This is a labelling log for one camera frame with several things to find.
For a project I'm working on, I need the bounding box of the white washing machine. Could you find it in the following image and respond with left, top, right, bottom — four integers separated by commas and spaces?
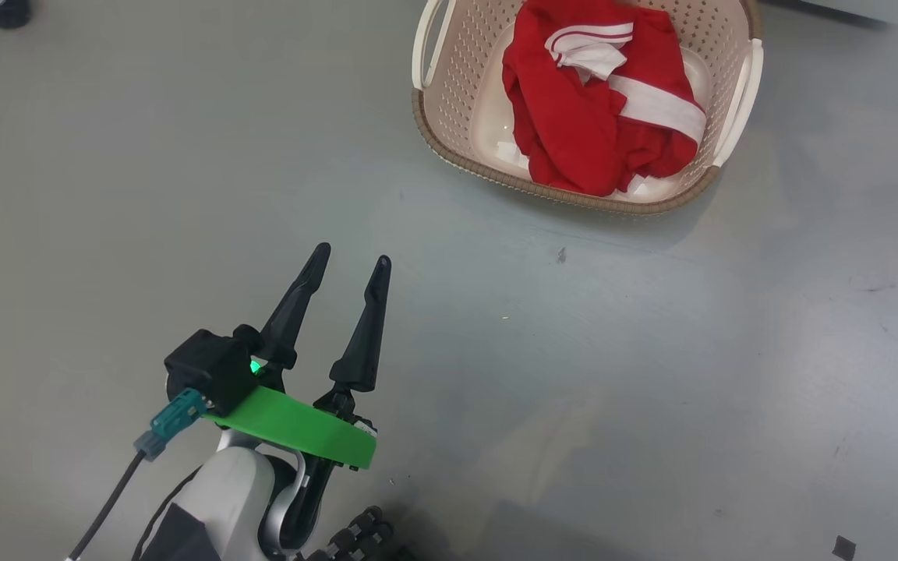
796, 0, 898, 24

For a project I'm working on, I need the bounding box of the cream perforated laundry basket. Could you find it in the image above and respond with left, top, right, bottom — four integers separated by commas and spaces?
412, 0, 764, 216

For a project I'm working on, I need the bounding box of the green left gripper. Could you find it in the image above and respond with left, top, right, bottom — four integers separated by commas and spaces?
203, 242, 393, 471

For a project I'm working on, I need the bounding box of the red garment white striped collar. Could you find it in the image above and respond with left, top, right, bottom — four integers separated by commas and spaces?
502, 0, 691, 197

